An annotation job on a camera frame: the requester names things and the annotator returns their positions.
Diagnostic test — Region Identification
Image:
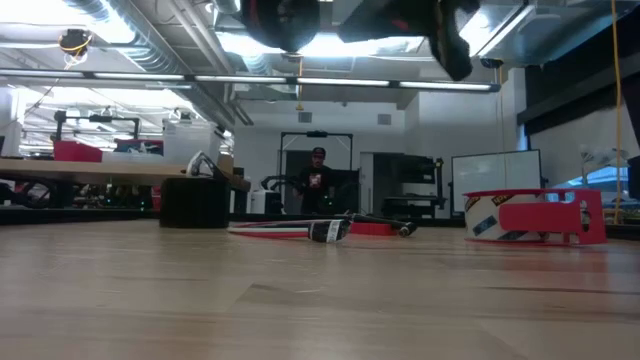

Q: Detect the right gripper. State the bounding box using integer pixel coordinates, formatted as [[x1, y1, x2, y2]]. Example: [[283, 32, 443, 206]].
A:
[[339, 0, 481, 82]]

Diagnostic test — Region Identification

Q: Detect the black wire spool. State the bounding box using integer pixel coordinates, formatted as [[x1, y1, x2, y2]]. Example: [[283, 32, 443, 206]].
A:
[[238, 0, 322, 54]]

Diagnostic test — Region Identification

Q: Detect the printed tape roll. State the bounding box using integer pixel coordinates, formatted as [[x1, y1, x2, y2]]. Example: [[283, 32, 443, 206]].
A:
[[463, 193, 526, 242]]

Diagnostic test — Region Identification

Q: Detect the red tape dispenser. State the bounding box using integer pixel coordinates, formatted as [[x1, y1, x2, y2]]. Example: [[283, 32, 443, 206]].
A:
[[462, 188, 609, 248]]

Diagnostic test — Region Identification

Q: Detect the black shelving unit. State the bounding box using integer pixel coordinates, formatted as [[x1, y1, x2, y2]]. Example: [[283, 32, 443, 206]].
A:
[[372, 152, 446, 219]]

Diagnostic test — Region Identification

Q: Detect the black equipment cabinet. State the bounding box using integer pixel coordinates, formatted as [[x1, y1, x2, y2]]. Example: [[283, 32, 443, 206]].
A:
[[339, 168, 361, 216]]

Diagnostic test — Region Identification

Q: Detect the person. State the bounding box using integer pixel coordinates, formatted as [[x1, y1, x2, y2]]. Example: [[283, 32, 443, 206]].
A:
[[294, 146, 341, 216]]

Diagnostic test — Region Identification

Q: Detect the whiteboard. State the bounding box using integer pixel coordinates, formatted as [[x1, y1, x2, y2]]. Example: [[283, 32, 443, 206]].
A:
[[451, 149, 544, 214]]

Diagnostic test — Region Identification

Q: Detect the white box device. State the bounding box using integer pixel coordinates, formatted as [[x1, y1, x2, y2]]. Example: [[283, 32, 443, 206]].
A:
[[248, 189, 284, 215]]

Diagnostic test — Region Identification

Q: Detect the clear plastic storage box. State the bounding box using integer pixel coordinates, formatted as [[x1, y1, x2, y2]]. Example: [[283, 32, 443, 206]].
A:
[[162, 119, 224, 164]]

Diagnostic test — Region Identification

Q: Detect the red plastic bin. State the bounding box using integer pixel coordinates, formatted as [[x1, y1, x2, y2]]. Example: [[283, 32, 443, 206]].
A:
[[52, 139, 104, 163]]

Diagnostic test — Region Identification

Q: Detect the black gantry frame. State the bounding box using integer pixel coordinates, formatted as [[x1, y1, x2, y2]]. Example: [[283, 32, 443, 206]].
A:
[[53, 109, 141, 141], [278, 130, 355, 216]]

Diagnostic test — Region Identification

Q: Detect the multicoloured wire harness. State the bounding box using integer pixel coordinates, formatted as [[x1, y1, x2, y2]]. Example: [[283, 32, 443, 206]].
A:
[[227, 218, 354, 245]]

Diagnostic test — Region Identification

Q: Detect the ceiling cable reel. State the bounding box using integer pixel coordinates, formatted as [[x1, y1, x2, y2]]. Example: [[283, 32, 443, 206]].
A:
[[57, 28, 95, 69]]

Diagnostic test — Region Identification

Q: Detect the rolling metal frame workbench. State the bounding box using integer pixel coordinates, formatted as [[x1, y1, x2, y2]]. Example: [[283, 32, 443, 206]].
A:
[[0, 158, 251, 211]]

